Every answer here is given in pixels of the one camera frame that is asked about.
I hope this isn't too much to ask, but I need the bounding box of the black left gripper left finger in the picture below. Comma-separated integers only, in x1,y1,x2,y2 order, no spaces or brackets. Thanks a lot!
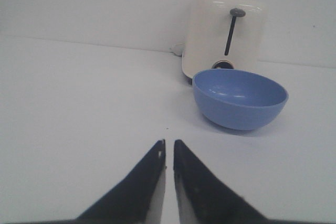
77,140,166,220

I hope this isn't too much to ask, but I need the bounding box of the white two-slot toaster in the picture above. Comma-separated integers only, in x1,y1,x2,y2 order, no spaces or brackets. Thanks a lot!
182,0,267,78

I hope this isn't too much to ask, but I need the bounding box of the blue plastic bowl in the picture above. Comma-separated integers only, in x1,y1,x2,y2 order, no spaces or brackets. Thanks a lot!
192,69,289,131

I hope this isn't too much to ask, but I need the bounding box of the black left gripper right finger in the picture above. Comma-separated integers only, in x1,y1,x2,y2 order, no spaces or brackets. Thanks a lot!
173,140,267,220

